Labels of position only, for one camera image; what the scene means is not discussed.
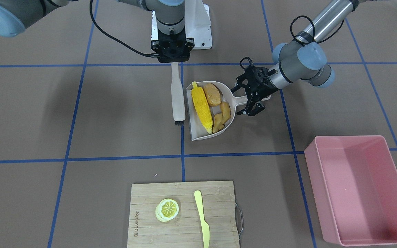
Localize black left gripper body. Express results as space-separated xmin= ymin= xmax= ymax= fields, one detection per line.
xmin=236 ymin=57 xmax=279 ymax=103

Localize yellow toy corn cob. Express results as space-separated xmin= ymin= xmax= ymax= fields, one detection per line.
xmin=191 ymin=81 xmax=213 ymax=134

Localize yellow plastic knife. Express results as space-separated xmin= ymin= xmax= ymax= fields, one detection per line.
xmin=194 ymin=190 xmax=211 ymax=248

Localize wooden cutting board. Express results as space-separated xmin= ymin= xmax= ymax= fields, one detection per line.
xmin=126 ymin=180 xmax=240 ymax=248

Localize pink plastic bin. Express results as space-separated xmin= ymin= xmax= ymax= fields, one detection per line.
xmin=304 ymin=135 xmax=397 ymax=247

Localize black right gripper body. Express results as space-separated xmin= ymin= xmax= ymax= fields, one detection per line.
xmin=151 ymin=30 xmax=194 ymax=63

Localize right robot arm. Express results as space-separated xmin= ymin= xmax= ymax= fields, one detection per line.
xmin=0 ymin=0 xmax=195 ymax=63

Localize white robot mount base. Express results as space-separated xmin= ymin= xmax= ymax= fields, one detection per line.
xmin=147 ymin=0 xmax=213 ymax=50

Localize brown toy potato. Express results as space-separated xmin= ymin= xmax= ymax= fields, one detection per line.
xmin=203 ymin=83 xmax=222 ymax=107

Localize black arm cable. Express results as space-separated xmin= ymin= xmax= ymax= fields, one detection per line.
xmin=89 ymin=0 xmax=157 ymax=57

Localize beige plastic dustpan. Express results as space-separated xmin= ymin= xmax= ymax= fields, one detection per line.
xmin=186 ymin=81 xmax=271 ymax=142

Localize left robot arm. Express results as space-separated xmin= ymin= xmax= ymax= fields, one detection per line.
xmin=231 ymin=0 xmax=360 ymax=116

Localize beige brush black bristles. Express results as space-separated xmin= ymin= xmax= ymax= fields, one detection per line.
xmin=171 ymin=62 xmax=186 ymax=126

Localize tan toy ginger root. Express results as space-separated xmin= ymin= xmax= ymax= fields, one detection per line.
xmin=212 ymin=102 xmax=231 ymax=134

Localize yellow lemon slice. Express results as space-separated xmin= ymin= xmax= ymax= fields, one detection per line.
xmin=155 ymin=199 xmax=180 ymax=222

